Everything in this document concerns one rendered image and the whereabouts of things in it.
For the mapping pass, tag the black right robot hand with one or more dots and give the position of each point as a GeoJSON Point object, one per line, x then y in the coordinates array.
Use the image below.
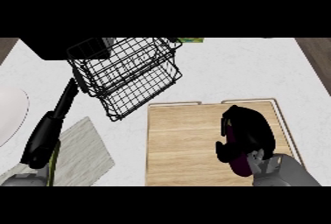
{"type": "Point", "coordinates": [252, 131]}

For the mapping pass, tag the white round plate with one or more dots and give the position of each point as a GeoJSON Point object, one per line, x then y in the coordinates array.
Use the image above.
{"type": "Point", "coordinates": [11, 115]}

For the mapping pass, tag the black appliance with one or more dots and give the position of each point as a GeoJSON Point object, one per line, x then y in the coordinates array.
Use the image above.
{"type": "Point", "coordinates": [64, 48]}

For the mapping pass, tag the dark purple eggplant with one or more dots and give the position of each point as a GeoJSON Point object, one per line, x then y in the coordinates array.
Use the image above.
{"type": "Point", "coordinates": [240, 163]}

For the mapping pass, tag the grey placemat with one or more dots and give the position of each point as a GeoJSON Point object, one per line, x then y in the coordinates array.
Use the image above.
{"type": "Point", "coordinates": [76, 157]}

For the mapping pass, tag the green and yellow object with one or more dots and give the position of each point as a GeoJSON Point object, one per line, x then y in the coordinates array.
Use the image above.
{"type": "Point", "coordinates": [191, 40]}

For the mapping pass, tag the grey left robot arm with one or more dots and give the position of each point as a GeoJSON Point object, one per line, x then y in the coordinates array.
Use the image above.
{"type": "Point", "coordinates": [26, 178]}

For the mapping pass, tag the wooden tray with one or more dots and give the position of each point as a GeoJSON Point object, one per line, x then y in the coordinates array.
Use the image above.
{"type": "Point", "coordinates": [203, 145]}

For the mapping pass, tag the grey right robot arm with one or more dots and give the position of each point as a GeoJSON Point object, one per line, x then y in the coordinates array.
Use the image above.
{"type": "Point", "coordinates": [283, 172]}

